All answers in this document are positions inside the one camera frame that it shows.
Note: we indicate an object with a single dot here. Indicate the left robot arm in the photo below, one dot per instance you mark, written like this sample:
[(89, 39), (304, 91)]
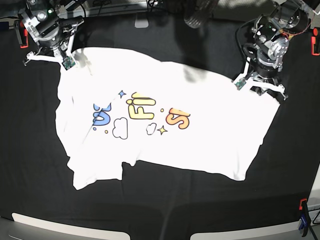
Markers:
[(269, 41)]

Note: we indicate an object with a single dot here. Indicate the white printed t-shirt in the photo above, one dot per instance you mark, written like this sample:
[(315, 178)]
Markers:
[(122, 106)]

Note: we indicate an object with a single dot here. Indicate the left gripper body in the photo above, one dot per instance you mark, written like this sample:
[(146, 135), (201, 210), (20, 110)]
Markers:
[(250, 79)]

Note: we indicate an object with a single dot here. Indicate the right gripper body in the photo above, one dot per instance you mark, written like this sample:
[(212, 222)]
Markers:
[(61, 54)]

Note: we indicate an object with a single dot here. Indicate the silver monitor stand base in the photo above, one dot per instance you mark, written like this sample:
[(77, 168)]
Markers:
[(141, 21)]

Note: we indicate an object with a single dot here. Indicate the black table cloth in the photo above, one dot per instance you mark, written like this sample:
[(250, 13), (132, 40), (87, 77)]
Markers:
[(153, 202)]

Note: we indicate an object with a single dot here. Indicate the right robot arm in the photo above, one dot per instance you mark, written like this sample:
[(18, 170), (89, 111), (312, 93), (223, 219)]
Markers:
[(54, 36)]

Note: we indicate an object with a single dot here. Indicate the orange clamp top right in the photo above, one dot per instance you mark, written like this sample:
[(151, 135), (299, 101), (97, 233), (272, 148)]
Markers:
[(315, 42)]

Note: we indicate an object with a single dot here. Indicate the orange blue clamp bottom right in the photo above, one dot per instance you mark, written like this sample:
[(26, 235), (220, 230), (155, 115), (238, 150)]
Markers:
[(304, 217)]

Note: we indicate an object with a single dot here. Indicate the orange black clamp left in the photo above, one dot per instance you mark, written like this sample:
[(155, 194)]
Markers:
[(22, 34)]

